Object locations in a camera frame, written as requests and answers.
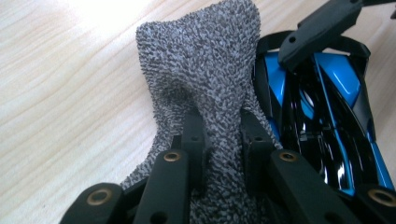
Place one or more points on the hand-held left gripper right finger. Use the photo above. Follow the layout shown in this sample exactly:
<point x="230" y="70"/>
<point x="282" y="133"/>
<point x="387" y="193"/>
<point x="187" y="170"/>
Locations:
<point x="253" y="149"/>

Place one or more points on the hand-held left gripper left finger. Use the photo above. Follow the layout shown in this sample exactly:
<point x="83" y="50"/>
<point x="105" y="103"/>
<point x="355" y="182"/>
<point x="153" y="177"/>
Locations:
<point x="196" y="146"/>

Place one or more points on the blue toy car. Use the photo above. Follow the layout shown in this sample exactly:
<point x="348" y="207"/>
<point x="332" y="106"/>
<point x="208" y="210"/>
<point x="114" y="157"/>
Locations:
<point x="339" y="74"/>

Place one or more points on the grey terry cloth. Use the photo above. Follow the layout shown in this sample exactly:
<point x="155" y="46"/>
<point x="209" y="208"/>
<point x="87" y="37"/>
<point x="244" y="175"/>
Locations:
<point x="202" y="62"/>

